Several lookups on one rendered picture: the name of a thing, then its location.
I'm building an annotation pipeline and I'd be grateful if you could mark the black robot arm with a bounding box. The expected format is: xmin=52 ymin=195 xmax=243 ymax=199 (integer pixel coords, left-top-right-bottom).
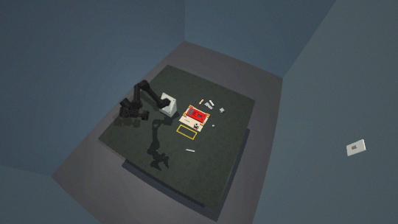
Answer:
xmin=119 ymin=80 xmax=171 ymax=111

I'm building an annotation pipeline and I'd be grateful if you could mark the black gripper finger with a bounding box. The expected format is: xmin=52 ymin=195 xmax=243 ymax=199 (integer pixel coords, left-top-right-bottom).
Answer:
xmin=122 ymin=108 xmax=130 ymax=118
xmin=142 ymin=111 xmax=147 ymax=120

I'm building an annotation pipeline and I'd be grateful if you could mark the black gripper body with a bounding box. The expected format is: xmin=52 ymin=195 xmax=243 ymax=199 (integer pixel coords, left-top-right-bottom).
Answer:
xmin=119 ymin=106 xmax=150 ymax=121

